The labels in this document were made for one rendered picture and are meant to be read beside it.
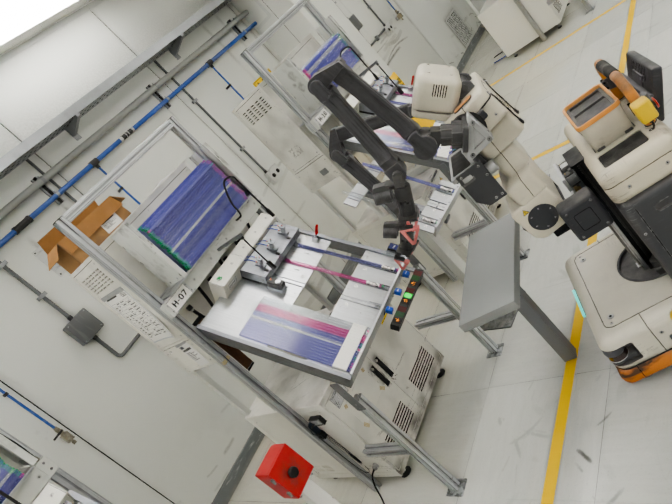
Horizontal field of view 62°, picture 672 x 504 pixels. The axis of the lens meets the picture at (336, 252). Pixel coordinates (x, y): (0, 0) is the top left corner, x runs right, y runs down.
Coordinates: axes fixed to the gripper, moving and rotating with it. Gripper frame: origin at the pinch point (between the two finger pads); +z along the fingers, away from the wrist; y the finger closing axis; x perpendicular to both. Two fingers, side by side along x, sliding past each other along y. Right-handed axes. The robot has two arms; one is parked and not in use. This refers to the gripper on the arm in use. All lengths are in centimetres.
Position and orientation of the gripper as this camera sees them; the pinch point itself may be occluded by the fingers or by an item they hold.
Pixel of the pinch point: (406, 260)
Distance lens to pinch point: 248.7
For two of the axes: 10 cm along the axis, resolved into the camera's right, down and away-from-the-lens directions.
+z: 0.8, 7.0, 7.1
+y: -4.0, 6.7, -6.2
